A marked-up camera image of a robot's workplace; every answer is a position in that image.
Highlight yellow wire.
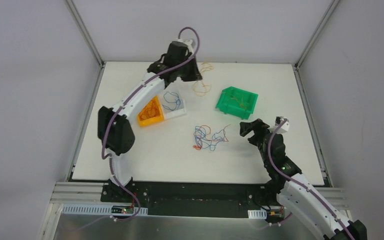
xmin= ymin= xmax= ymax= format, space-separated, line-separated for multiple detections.
xmin=191 ymin=61 xmax=215 ymax=98

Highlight blue single wire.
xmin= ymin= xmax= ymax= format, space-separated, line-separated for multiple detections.
xmin=163 ymin=91 xmax=182 ymax=112

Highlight red-orange single wire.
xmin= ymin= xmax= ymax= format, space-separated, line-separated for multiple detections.
xmin=140 ymin=100 xmax=161 ymax=121

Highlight orange and blue wires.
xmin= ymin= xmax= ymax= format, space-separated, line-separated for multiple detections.
xmin=192 ymin=124 xmax=232 ymax=152

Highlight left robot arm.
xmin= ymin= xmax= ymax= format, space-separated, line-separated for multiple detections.
xmin=97 ymin=38 xmax=202 ymax=203

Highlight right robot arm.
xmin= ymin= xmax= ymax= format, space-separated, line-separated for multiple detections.
xmin=239 ymin=116 xmax=368 ymax=240

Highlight white plastic bin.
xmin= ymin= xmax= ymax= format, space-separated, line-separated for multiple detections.
xmin=157 ymin=85 xmax=187 ymax=120

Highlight orange plastic bin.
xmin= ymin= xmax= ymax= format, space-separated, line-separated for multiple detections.
xmin=137 ymin=96 xmax=165 ymax=127

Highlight green plastic bin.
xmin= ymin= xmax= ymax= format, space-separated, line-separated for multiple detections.
xmin=215 ymin=86 xmax=259 ymax=120

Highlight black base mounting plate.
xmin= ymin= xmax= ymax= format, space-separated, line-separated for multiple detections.
xmin=100 ymin=180 xmax=288 ymax=223

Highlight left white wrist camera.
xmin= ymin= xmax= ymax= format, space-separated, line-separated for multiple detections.
xmin=183 ymin=39 xmax=197 ymax=52

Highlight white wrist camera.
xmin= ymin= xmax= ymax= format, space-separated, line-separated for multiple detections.
xmin=275 ymin=116 xmax=290 ymax=134
xmin=183 ymin=39 xmax=197 ymax=52

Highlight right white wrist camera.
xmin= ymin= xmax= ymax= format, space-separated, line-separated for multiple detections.
xmin=275 ymin=116 xmax=290 ymax=134

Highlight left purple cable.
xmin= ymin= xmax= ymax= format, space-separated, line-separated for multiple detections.
xmin=62 ymin=27 xmax=201 ymax=229

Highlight purple cable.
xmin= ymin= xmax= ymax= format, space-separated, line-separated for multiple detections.
xmin=249 ymin=118 xmax=357 ymax=240
xmin=62 ymin=27 xmax=201 ymax=229

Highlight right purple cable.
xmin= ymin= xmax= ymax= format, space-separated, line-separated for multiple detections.
xmin=249 ymin=118 xmax=357 ymax=240

